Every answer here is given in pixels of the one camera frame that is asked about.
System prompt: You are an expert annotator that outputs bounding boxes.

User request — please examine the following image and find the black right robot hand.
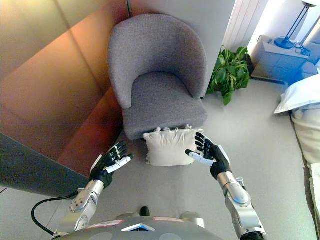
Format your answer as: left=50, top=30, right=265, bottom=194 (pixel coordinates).
left=185, top=131, right=233, bottom=181

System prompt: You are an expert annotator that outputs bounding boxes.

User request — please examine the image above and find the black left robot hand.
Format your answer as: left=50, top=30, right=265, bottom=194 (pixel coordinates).
left=89, top=141, right=135, bottom=189

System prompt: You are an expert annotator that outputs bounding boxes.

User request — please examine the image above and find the white cloth bag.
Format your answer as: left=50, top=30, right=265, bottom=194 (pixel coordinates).
left=142, top=124, right=205, bottom=167

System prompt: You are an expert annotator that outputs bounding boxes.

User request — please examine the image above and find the white bed pillow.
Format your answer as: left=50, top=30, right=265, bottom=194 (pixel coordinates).
left=273, top=74, right=320, bottom=115

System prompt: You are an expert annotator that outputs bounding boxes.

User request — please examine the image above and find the blue plastic bin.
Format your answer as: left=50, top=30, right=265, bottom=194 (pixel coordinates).
left=0, top=133, right=85, bottom=198

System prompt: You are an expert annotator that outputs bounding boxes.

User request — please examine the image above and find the grey fabric armchair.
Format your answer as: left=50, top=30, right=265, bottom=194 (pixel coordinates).
left=107, top=13, right=209, bottom=141

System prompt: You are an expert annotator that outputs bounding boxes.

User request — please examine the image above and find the grey robot torso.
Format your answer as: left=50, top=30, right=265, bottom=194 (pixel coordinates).
left=53, top=216, right=242, bottom=240

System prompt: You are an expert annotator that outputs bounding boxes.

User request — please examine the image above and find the green potted plant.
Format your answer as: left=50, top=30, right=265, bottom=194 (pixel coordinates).
left=206, top=44, right=252, bottom=106

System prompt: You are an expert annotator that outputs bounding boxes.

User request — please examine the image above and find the white nightstand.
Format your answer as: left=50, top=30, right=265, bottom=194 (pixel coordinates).
left=251, top=34, right=311, bottom=85

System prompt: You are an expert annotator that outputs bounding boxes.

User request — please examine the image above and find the dark-based table lamp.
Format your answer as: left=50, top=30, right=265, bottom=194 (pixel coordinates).
left=274, top=0, right=320, bottom=50

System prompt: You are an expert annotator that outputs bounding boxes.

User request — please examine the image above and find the white ribbed radiator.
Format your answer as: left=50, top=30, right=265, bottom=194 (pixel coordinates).
left=222, top=0, right=268, bottom=51

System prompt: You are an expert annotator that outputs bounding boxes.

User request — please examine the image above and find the thick black wrist cable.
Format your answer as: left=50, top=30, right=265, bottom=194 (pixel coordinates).
left=31, top=190, right=81, bottom=236

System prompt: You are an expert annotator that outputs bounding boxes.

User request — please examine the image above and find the thin black nightstand cable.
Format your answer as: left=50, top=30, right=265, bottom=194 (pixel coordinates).
left=293, top=41, right=312, bottom=57

